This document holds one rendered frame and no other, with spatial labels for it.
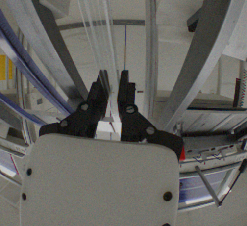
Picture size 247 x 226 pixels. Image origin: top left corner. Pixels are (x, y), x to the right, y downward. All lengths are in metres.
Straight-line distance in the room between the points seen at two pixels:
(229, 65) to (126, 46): 1.93
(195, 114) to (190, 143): 0.16
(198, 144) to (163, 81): 1.64
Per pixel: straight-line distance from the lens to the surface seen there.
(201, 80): 0.22
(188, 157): 0.63
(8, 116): 0.81
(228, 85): 2.72
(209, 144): 0.53
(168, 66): 2.07
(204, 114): 0.37
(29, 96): 0.93
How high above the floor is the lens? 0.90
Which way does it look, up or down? 13 degrees up
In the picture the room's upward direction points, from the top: 179 degrees counter-clockwise
